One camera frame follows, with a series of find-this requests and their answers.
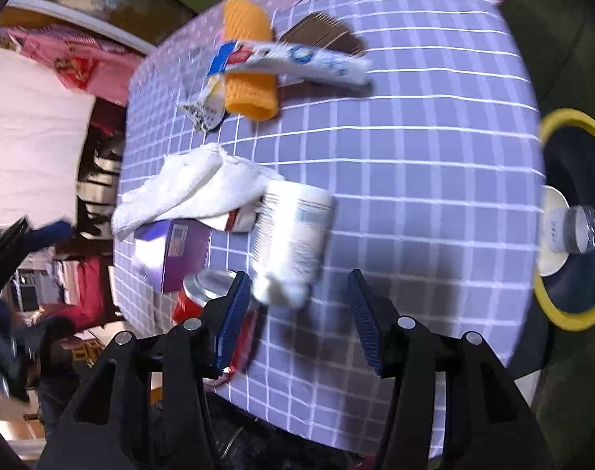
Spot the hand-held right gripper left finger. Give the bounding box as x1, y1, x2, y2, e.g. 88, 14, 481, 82
35, 270, 253, 470

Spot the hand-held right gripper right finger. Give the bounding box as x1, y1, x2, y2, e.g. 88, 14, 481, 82
346, 269, 555, 470

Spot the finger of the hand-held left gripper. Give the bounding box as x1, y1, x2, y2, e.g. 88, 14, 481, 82
30, 219, 78, 251

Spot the red soda can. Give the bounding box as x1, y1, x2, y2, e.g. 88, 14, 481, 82
171, 269, 264, 383

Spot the purple cardboard box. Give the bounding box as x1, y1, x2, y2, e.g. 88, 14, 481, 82
133, 219, 212, 295

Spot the white plastic bottle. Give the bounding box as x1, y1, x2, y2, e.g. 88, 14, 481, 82
251, 179, 337, 310

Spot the small red white box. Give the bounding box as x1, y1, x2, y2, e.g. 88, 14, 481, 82
223, 206, 261, 233

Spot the white cloth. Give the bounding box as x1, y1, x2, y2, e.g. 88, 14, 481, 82
0, 49, 97, 228
111, 143, 283, 240

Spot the printed wrapper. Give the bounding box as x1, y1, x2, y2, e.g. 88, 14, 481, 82
177, 81, 227, 133

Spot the white paper cup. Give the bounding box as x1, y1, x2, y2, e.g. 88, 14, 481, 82
540, 186, 571, 277

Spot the white blue toothpaste tube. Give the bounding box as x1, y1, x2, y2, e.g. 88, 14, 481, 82
207, 42, 374, 94

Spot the yellow rimmed trash bin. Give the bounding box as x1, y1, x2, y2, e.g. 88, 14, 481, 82
533, 108, 595, 332

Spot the brown comb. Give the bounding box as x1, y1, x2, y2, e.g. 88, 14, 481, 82
278, 11, 368, 57

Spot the red cloth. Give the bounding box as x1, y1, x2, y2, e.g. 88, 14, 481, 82
57, 255, 116, 334

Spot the pink printed cloth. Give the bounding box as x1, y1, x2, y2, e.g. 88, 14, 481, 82
0, 27, 141, 106

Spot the purple checked tablecloth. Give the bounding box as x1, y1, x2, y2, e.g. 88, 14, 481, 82
112, 0, 546, 456

